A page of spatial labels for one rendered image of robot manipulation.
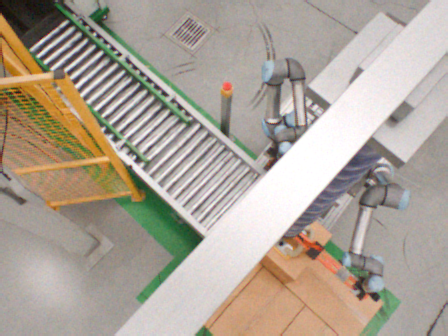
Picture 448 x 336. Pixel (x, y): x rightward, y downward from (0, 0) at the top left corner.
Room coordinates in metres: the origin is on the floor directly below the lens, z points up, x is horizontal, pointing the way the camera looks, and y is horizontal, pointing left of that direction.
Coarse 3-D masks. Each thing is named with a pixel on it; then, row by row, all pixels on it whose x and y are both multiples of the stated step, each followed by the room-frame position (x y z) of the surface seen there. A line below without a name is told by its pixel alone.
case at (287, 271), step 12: (324, 228) 0.58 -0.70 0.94; (288, 240) 0.49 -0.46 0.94; (312, 240) 0.50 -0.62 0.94; (324, 240) 0.50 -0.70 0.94; (276, 252) 0.40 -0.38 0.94; (264, 264) 0.36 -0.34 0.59; (276, 264) 0.33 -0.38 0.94; (288, 264) 0.33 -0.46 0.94; (300, 264) 0.34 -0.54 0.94; (288, 276) 0.26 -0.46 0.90
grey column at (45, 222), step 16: (0, 192) 0.50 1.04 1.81; (0, 208) 0.45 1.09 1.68; (16, 208) 0.48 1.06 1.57; (32, 208) 0.51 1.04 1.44; (48, 208) 0.59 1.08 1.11; (16, 224) 0.42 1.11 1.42; (32, 224) 0.45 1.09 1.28; (48, 224) 0.49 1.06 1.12; (64, 224) 0.52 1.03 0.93; (64, 240) 0.45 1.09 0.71; (80, 240) 0.49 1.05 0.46; (96, 240) 0.55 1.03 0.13; (80, 256) 0.42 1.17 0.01; (96, 256) 0.43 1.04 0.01
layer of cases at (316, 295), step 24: (312, 264) 0.39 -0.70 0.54; (240, 288) 0.19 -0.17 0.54; (264, 288) 0.20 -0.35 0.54; (288, 288) 0.21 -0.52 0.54; (312, 288) 0.22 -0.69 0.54; (336, 288) 0.23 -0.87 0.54; (216, 312) 0.02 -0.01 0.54; (240, 312) 0.03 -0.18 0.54; (264, 312) 0.03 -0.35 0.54; (288, 312) 0.04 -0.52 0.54; (312, 312) 0.05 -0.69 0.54; (336, 312) 0.06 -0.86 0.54; (360, 312) 0.07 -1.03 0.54
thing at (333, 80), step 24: (384, 24) 0.74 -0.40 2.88; (360, 48) 0.66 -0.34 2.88; (336, 72) 0.59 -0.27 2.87; (312, 96) 0.53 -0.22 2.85; (336, 96) 0.52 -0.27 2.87; (432, 96) 0.53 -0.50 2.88; (408, 120) 0.47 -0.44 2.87; (432, 120) 0.47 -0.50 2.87; (384, 144) 0.40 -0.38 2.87; (408, 144) 0.40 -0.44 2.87
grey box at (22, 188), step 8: (0, 168) 0.63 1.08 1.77; (8, 168) 0.65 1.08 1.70; (0, 176) 0.59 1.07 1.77; (8, 176) 0.59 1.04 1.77; (16, 176) 0.62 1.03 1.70; (8, 184) 0.55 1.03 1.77; (16, 184) 0.56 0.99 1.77; (24, 184) 0.58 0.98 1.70; (16, 192) 0.52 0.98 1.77; (24, 192) 0.53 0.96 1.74; (32, 192) 0.55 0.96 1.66; (32, 200) 0.52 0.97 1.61; (40, 200) 0.53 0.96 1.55; (40, 208) 0.51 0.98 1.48
